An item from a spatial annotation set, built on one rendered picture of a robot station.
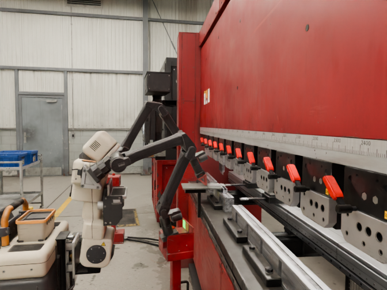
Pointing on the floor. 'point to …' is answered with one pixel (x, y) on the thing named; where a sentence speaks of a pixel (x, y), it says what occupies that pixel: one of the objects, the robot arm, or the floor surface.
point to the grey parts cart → (6, 198)
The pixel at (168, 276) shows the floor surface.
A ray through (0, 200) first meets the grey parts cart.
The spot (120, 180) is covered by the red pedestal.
